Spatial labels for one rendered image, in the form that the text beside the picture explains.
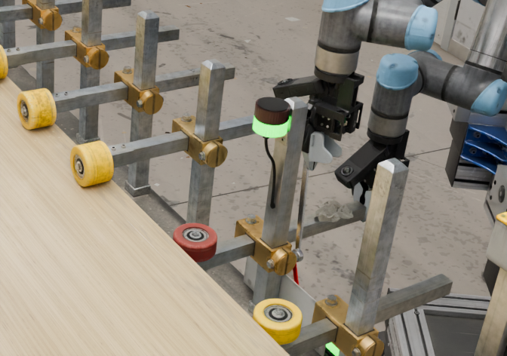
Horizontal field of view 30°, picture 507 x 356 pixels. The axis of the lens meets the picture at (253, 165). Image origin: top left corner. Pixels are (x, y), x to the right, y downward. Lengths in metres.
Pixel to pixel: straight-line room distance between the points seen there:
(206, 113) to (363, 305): 0.51
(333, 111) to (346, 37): 0.14
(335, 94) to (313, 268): 1.62
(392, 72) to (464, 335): 1.14
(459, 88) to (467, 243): 1.73
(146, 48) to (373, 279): 0.76
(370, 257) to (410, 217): 2.09
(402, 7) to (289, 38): 3.46
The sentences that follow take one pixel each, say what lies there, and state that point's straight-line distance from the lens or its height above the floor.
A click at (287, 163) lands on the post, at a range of 1.67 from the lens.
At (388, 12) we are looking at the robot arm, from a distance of 1.61.
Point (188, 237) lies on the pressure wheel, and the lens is 1.71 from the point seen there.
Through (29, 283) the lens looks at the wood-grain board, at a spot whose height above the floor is 0.90.
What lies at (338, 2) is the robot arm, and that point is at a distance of 1.60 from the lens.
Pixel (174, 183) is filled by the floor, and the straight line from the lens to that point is 3.61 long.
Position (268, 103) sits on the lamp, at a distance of 1.61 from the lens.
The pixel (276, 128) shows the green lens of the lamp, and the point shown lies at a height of 1.14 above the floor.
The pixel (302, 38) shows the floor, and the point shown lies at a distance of 5.08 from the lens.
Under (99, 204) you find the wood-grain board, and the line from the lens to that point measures 1.79.
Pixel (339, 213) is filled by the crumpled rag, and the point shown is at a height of 0.87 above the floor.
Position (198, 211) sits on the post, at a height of 0.80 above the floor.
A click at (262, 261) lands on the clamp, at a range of 1.78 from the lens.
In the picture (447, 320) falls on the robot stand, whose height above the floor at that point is 0.21.
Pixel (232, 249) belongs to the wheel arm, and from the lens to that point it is 1.76.
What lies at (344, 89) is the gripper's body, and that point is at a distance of 1.66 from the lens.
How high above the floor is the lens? 1.86
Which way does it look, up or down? 30 degrees down
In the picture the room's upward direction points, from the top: 7 degrees clockwise
